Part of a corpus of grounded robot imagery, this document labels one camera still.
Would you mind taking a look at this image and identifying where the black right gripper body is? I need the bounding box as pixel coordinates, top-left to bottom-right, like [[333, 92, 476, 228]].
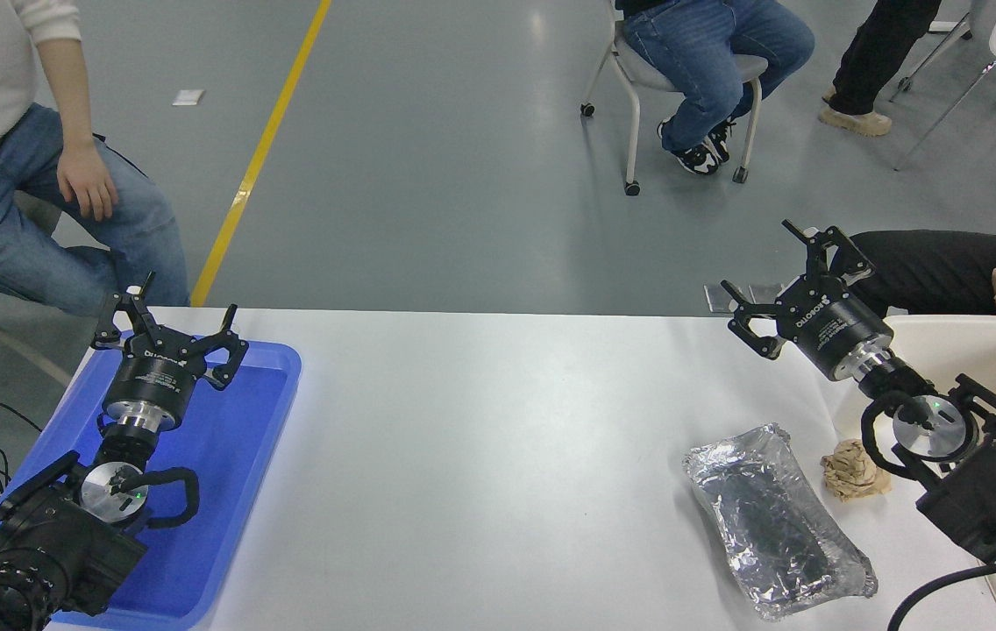
[[775, 281, 895, 383]]

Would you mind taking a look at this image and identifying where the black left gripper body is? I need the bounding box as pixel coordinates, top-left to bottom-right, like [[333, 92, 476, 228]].
[[110, 333, 206, 413]]

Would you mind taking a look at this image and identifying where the grey seat metal chair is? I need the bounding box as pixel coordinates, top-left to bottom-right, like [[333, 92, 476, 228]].
[[580, 0, 769, 196]]

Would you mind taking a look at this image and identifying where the large pale bin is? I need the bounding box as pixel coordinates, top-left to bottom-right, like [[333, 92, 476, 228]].
[[884, 314, 996, 631]]

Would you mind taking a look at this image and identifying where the blue plastic tray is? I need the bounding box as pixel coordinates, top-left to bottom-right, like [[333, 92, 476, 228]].
[[0, 337, 302, 631]]

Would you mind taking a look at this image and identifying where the crumpled foil tray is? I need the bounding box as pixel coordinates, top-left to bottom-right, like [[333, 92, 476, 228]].
[[683, 423, 879, 621]]

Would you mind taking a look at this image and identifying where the crumpled tan paper ball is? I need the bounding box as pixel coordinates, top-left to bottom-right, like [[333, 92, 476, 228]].
[[820, 438, 893, 503]]

